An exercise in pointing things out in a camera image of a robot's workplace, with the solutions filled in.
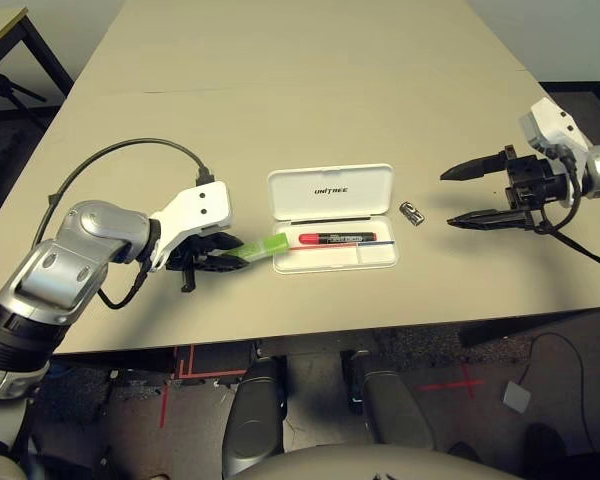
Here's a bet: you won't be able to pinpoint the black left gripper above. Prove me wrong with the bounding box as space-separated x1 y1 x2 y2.
167 230 254 294

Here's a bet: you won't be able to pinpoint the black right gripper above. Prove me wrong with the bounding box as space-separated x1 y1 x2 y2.
439 144 571 232

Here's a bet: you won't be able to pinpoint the green translucent eraser stick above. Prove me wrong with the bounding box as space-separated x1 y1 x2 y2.
227 232 289 264

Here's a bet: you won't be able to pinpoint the small silver metal clip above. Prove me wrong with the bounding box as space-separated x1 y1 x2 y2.
398 200 425 226

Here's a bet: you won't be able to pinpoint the red capped black marker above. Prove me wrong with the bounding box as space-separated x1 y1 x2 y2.
298 230 379 246

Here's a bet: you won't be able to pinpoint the white plastic pencil case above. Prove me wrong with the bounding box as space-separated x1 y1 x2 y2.
266 162 400 275

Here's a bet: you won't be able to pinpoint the red tape lines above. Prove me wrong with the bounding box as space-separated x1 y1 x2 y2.
159 344 246 429

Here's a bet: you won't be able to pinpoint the black table foot bar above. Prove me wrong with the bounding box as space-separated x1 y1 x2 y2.
458 317 536 349

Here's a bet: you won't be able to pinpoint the grey robot left leg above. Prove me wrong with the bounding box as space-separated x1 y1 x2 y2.
222 357 289 479

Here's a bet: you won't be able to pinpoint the grey robot leg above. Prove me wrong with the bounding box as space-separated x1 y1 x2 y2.
349 349 436 451
222 357 289 479

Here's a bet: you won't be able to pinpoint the grey square floor pad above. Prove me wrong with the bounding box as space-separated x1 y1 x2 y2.
502 380 533 415

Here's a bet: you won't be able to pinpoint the grey robot right leg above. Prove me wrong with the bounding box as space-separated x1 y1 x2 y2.
349 349 436 451

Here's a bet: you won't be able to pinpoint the black shoe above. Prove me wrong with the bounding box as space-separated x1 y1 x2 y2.
524 422 569 476
447 442 484 464

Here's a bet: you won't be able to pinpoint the grey robot torso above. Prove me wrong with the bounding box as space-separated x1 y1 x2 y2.
224 444 526 480

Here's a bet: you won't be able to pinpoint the black tripod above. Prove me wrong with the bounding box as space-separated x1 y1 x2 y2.
0 67 49 116

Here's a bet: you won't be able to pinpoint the side table with black legs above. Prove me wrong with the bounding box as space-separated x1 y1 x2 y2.
0 7 75 101

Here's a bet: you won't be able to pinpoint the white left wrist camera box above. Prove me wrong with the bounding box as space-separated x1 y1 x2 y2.
147 180 234 274

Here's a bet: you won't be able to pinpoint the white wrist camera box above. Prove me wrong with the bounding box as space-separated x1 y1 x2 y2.
518 97 594 206
147 180 234 274

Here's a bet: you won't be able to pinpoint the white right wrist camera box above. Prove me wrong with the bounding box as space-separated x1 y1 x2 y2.
518 97 594 206

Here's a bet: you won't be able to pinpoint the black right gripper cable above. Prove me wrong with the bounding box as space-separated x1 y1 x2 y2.
532 149 600 274

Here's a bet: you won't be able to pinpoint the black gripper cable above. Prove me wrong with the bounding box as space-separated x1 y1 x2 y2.
532 149 600 274
97 259 149 311

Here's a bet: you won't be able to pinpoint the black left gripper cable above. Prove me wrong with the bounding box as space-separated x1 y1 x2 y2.
97 259 149 311

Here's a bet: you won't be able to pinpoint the black left camera cable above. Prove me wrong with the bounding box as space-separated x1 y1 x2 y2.
32 138 215 251

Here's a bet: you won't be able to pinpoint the thin black floor cable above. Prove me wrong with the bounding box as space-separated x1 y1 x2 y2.
517 332 596 451

